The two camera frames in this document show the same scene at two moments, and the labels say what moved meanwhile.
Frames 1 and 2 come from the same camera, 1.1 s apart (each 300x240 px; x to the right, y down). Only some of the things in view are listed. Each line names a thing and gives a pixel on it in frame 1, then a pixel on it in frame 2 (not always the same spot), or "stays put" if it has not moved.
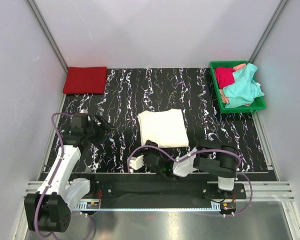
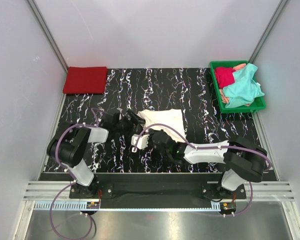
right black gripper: [150, 143] → [150, 132]
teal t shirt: [245, 89] stays put
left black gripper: [105, 126] → [136, 120]
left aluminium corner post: [49, 35] stays put
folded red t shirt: [85, 80] stays put
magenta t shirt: [224, 76] stays put
